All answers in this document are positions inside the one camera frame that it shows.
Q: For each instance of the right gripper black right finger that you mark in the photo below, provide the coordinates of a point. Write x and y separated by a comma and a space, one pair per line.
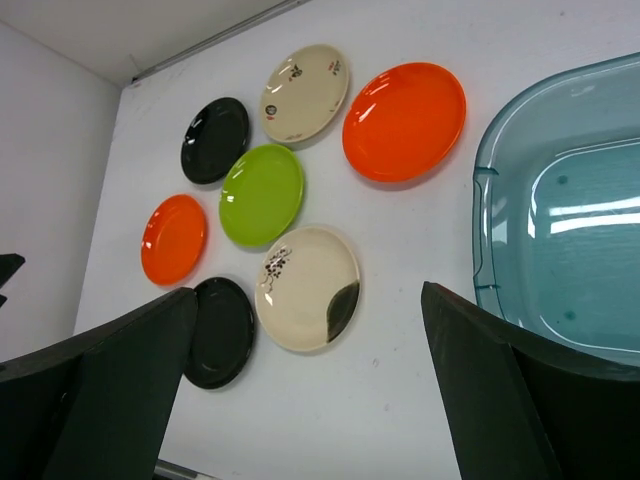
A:
520, 406

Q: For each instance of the large orange plate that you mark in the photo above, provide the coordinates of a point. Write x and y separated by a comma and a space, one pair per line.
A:
404, 122

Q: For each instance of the green plate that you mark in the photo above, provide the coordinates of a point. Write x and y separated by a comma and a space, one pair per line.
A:
261, 195

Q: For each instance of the aluminium rail at back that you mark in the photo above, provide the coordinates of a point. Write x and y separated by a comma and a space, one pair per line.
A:
234, 30

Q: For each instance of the cream plate with black brushstroke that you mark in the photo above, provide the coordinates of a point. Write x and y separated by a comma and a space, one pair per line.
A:
308, 288

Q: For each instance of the small orange plate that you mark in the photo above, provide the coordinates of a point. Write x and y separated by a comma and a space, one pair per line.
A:
173, 240

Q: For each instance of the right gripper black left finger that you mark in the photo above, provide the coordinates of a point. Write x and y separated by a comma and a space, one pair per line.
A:
97, 405

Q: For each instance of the teal translucent plastic bin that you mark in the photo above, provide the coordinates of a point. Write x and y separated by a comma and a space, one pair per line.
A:
555, 227

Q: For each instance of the cream plate with small motifs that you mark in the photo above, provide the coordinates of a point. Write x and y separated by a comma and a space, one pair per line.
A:
304, 93

